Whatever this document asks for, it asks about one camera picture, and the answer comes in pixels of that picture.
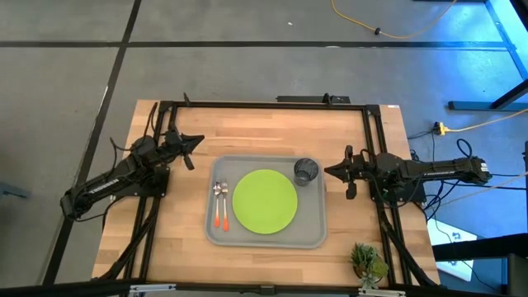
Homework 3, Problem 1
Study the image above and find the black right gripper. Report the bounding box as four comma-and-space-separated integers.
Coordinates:
323, 144, 375, 200

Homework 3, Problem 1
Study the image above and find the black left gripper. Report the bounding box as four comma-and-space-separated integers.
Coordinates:
163, 122, 206, 172

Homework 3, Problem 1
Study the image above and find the dark translucent cup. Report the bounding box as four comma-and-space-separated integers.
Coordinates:
293, 157, 321, 187

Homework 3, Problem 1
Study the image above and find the orange handled metal spoon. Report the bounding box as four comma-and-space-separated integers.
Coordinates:
211, 181, 224, 229

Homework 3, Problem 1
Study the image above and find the lime green round plate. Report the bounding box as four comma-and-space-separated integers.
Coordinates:
231, 168, 299, 236

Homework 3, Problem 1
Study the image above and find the orange handled metal fork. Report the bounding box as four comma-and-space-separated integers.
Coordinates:
219, 179, 231, 233

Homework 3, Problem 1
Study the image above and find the grey plastic tray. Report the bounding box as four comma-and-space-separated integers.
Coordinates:
205, 153, 329, 250

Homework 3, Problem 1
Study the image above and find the black bar behind table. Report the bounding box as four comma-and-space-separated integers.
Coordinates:
275, 93, 352, 105

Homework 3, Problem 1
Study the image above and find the small green succulent plant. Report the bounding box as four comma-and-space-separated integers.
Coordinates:
350, 242, 390, 290

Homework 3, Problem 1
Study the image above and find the white printed sheet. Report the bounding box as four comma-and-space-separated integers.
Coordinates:
426, 217, 479, 282

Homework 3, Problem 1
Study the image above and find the black beam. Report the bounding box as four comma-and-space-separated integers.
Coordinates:
431, 232, 528, 262

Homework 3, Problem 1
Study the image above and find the grey flat object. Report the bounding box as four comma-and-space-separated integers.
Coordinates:
0, 181, 31, 201

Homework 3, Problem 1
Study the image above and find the black rig crossbeam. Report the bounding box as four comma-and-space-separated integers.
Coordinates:
0, 279, 528, 297

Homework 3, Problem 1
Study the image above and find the dark grey box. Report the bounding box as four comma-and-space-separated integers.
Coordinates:
507, 253, 528, 297

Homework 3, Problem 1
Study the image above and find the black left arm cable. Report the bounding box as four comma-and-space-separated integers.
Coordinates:
107, 101, 161, 154

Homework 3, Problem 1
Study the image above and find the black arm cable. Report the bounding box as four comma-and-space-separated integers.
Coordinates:
107, 101, 161, 154
455, 137, 475, 162

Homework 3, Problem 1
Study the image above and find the black aluminium table frame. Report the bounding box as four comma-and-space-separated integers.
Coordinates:
97, 98, 441, 292

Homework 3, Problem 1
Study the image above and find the blue cable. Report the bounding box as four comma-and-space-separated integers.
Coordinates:
423, 179, 461, 222

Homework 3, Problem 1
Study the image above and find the pale yellow power cord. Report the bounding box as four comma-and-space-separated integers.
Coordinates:
432, 107, 528, 137

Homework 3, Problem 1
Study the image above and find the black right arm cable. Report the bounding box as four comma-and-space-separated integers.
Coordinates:
455, 137, 475, 162

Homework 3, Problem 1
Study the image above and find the silver metal bracket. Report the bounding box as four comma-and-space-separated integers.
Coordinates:
357, 287, 408, 297
129, 282, 177, 295

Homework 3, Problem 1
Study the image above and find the yellow floor cable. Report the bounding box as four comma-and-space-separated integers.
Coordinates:
330, 0, 459, 41

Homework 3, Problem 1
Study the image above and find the beige floor cable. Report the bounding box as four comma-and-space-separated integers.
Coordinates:
436, 171, 528, 208

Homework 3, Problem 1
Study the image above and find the black neighbouring bench frame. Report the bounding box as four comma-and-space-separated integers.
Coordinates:
447, 0, 528, 112

